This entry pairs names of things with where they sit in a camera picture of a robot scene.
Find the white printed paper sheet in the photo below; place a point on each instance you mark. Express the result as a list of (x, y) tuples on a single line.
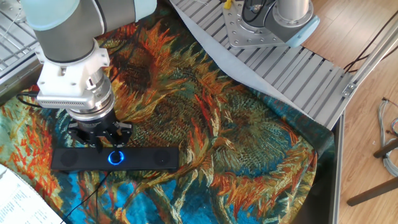
[(21, 202)]

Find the aluminium frame beam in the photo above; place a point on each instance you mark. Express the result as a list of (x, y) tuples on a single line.
[(337, 171), (370, 62)]

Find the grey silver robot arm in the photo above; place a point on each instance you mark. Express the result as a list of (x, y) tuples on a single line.
[(68, 40)]

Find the sunflower painting cloth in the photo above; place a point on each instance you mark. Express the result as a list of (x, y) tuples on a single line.
[(233, 140)]

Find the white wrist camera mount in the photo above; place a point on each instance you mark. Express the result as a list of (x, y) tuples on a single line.
[(65, 84)]

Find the dark wooden furniture leg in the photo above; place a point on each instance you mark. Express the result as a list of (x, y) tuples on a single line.
[(373, 191), (387, 148)]

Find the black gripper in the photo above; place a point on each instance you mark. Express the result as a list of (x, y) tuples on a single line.
[(96, 126)]

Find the black bar speaker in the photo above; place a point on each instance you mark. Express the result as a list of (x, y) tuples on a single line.
[(149, 158)]

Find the small yellow object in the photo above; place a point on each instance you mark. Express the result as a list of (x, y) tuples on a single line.
[(228, 4)]

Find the silver mounting plate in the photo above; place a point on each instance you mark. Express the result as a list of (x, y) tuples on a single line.
[(239, 34), (11, 11)]

